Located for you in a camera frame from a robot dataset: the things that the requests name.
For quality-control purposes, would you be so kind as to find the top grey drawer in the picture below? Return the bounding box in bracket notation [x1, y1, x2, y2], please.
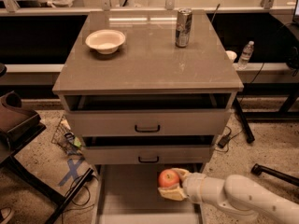
[65, 110, 231, 137]

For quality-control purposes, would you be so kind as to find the wire basket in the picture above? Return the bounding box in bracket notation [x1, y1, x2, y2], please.
[51, 116, 82, 157]

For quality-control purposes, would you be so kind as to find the middle grey drawer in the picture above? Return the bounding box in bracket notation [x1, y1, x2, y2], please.
[82, 145, 213, 164]

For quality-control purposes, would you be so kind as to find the grey drawer cabinet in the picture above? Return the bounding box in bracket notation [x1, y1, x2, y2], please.
[51, 9, 245, 166]

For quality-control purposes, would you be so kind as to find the white paper cup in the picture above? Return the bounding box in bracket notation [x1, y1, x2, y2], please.
[226, 50, 237, 63]

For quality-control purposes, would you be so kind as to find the black table leg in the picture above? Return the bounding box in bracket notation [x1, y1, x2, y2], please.
[233, 99, 255, 144]

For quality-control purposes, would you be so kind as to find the blue tape cross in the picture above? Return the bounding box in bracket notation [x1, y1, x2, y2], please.
[59, 158, 84, 187]

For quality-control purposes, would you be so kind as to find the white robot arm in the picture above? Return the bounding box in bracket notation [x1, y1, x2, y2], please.
[158, 168, 299, 224]

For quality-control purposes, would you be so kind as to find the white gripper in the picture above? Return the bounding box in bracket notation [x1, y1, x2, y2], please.
[158, 168, 206, 203]

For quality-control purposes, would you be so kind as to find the black chair leg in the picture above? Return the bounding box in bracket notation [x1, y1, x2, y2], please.
[251, 163, 299, 187]

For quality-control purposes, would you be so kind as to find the white paper bowl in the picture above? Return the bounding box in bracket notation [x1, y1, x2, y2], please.
[85, 30, 126, 54]

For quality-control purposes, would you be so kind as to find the silver drink can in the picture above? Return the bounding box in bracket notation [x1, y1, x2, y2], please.
[176, 8, 192, 48]

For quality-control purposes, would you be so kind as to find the black power adapter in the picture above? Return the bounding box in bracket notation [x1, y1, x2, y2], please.
[217, 135, 230, 148]

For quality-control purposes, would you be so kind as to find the red apple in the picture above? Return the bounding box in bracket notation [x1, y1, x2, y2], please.
[158, 169, 180, 188]

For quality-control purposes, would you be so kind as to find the black floor cable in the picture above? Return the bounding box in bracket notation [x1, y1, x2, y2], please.
[60, 174, 96, 224]

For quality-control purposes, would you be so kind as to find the open bottom grey drawer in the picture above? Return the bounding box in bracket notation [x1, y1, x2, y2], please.
[92, 164, 203, 224]

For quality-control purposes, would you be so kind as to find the clear plastic water bottle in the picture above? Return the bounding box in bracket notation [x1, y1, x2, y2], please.
[237, 41, 254, 70]

